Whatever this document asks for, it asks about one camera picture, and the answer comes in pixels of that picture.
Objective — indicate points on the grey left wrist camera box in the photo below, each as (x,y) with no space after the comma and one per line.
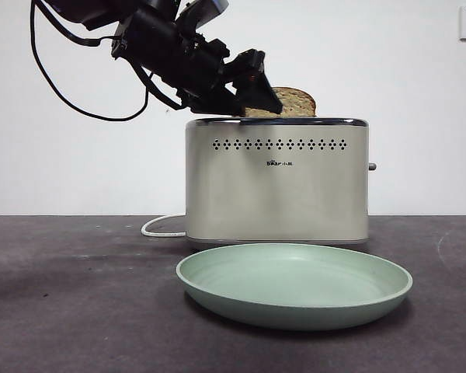
(206,8)

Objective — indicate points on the pale green round plate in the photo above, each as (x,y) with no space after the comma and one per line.
(295,287)

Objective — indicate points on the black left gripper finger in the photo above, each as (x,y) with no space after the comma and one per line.
(258,97)

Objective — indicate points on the brown-crusted bread slice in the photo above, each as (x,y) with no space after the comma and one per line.
(299,103)

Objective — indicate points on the cream steel toaster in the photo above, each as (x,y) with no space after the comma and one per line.
(275,194)

